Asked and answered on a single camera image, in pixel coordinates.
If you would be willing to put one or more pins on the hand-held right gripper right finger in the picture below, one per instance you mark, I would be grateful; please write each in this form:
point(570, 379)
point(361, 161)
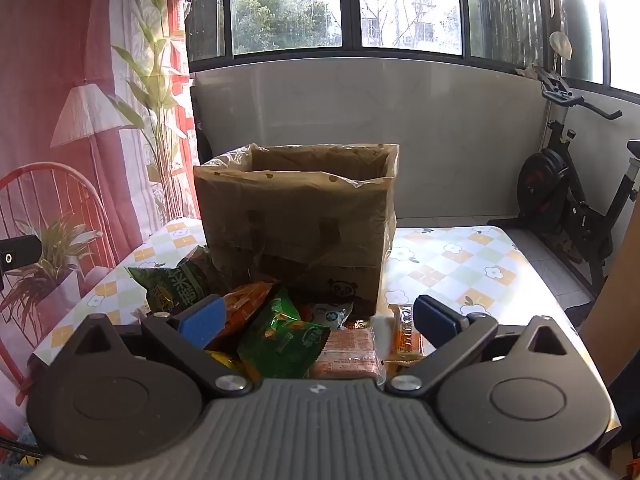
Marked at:
point(435, 317)

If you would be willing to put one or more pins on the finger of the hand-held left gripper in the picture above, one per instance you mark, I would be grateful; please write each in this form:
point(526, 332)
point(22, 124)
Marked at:
point(22, 255)

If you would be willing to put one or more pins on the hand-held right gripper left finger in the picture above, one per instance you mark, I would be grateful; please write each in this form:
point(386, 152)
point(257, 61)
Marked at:
point(205, 317)

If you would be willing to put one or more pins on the bright green snack packet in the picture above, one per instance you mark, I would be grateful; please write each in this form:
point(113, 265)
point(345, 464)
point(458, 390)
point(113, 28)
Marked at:
point(280, 345)

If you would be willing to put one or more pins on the white packet with blue print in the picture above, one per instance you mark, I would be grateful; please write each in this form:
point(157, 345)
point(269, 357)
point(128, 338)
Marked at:
point(330, 316)

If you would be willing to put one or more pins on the cardboard box with plastic liner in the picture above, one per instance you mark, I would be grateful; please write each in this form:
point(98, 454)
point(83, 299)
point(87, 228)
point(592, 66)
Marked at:
point(300, 220)

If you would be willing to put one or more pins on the orange snack bar packet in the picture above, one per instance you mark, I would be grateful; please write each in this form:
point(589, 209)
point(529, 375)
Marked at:
point(406, 340)

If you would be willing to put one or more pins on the yellow snack packet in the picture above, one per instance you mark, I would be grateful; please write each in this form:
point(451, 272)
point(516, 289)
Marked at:
point(225, 360)

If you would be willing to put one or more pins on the large dark green snack packet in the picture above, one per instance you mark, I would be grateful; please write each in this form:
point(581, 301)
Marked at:
point(170, 285)

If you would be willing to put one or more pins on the pink snack packet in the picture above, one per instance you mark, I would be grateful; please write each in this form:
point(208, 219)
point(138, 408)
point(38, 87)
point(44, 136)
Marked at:
point(350, 355)

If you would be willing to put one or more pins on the black exercise bike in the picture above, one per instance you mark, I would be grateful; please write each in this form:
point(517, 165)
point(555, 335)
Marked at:
point(550, 185)

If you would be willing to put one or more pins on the beige cloth on sill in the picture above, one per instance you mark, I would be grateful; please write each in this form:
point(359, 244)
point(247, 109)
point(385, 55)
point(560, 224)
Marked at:
point(532, 71)

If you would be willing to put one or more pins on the white hanging bag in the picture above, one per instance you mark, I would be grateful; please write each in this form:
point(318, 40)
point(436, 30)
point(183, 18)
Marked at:
point(560, 42)

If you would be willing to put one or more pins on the black framed window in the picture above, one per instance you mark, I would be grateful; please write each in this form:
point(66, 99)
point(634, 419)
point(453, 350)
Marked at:
point(400, 5)

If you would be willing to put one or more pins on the printed wall cloth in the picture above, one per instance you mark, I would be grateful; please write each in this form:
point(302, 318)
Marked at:
point(60, 110)

